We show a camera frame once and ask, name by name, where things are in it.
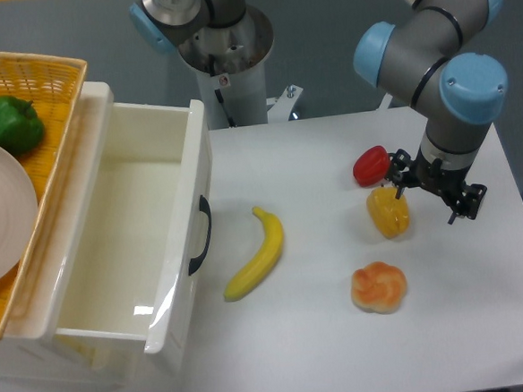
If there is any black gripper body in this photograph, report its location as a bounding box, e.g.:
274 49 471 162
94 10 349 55
408 150 468 199

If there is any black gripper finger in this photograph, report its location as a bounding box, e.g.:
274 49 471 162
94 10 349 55
443 183 487 225
385 149 413 200

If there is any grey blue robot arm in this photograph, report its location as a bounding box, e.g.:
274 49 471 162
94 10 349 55
129 0 508 219

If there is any round orange bread roll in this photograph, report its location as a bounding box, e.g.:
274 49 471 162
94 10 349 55
350 261 407 314

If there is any red bell pepper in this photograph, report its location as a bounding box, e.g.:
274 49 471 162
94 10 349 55
352 146 390 187

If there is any yellow bell pepper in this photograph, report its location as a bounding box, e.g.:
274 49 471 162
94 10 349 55
366 186 410 239

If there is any yellow banana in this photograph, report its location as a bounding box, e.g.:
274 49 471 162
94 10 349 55
223 206 285 303

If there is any white open drawer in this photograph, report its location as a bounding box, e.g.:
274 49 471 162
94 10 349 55
0 73 227 365

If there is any white drawer cabinet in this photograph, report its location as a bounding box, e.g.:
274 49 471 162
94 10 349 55
0 73 230 392

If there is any yellow wicker basket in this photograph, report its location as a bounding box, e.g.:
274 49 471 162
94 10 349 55
0 51 88 339

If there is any green bell pepper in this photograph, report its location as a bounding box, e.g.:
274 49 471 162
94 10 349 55
0 95 45 157

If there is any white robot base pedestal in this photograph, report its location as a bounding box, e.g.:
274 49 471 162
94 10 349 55
178 5 304 130

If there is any black drawer handle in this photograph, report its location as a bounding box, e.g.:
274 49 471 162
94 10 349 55
188 195 213 277

